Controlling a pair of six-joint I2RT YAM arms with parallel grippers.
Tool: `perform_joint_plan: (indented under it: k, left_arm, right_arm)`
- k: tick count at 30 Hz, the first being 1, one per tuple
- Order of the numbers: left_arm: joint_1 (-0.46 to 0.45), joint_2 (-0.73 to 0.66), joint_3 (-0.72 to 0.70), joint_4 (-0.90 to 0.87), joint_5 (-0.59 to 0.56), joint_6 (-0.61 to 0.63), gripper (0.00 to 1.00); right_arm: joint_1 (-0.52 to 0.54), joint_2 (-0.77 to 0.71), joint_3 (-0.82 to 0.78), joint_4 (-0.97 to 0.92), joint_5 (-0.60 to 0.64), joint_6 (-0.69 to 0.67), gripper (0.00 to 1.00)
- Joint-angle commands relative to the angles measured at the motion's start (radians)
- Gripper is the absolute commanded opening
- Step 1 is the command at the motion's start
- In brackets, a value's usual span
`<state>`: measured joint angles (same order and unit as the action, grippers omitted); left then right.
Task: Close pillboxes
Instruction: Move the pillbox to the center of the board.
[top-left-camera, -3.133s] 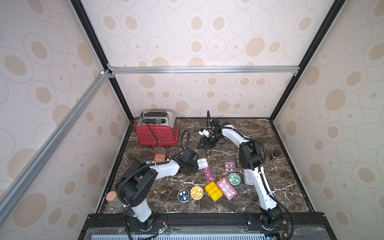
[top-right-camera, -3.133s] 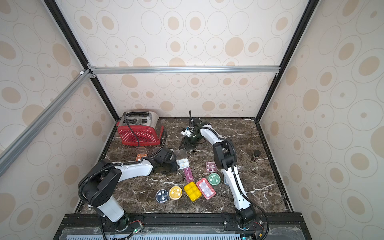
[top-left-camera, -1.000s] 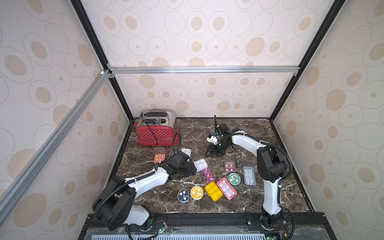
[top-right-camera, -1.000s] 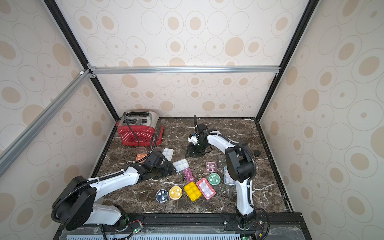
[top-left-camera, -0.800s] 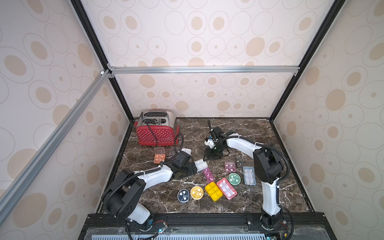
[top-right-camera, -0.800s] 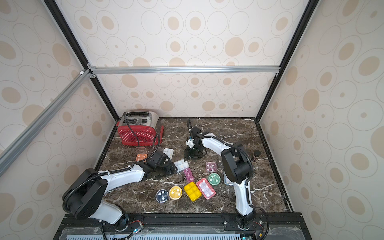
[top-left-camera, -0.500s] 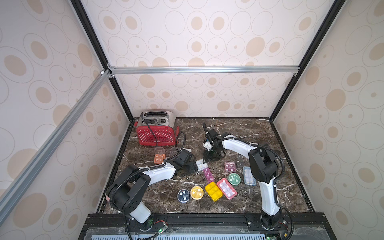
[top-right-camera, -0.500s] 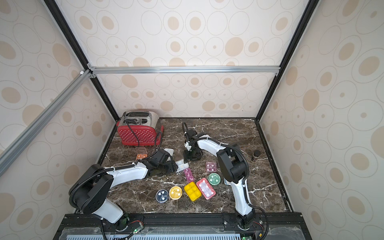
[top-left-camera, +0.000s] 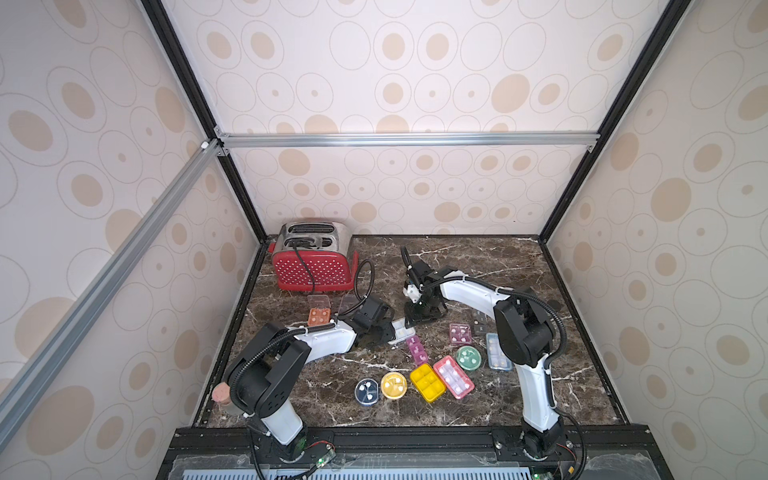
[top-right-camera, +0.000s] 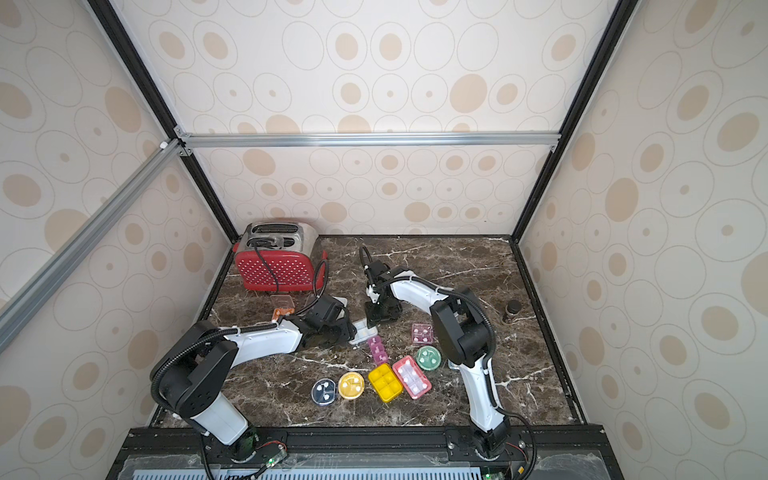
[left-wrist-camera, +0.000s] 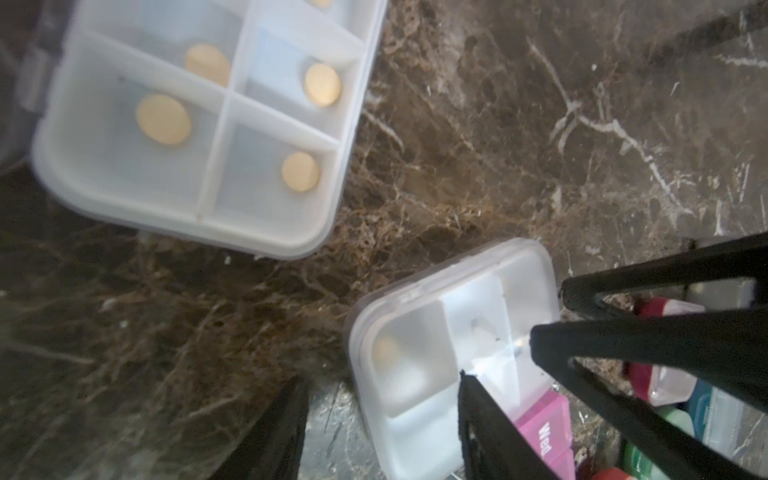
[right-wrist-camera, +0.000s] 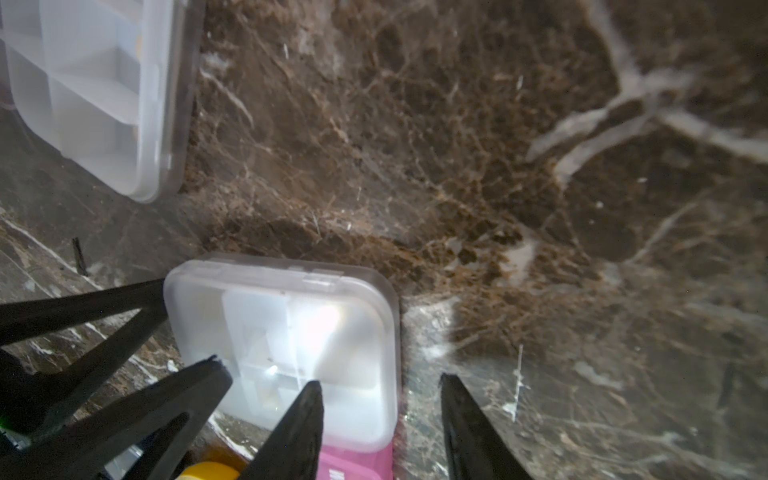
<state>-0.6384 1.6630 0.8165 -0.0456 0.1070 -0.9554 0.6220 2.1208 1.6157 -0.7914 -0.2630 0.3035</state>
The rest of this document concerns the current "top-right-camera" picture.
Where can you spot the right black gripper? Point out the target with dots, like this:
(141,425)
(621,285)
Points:
(378,303)

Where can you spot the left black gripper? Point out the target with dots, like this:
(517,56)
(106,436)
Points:
(349,333)

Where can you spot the white pillbox clear lid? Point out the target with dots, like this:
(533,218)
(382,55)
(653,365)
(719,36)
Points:
(363,333)

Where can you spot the orange square pillbox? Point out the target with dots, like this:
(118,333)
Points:
(283,305)

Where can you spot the magenta pillbox clear lid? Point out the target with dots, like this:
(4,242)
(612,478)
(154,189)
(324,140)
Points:
(422,334)

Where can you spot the green round pillbox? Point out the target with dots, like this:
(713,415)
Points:
(429,358)

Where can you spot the dark blue round pillbox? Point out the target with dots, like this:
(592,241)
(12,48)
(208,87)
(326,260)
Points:
(324,392)

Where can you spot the yellow round pillbox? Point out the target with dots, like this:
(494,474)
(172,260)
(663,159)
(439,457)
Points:
(351,385)

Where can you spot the yellow lidded rectangular pillbox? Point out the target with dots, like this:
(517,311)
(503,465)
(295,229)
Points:
(385,383)

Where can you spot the red rectangular pillbox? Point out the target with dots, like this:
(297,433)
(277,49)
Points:
(413,379)

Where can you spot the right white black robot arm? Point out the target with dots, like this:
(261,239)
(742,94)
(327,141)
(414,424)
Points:
(462,329)

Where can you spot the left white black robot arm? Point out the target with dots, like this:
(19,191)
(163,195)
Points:
(189,379)

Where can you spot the red and silver toaster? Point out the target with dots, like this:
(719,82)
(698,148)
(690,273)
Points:
(275,257)

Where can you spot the small dark brown bottle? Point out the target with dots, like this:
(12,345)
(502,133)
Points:
(511,310)

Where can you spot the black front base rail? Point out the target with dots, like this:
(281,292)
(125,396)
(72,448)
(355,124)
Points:
(547,452)

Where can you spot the rear aluminium frame rail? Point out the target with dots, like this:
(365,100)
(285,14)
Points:
(359,140)

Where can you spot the aluminium frame rail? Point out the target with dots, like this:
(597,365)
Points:
(33,295)
(359,140)

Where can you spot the left aluminium frame rail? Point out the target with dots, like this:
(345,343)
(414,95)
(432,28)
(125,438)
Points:
(33,295)

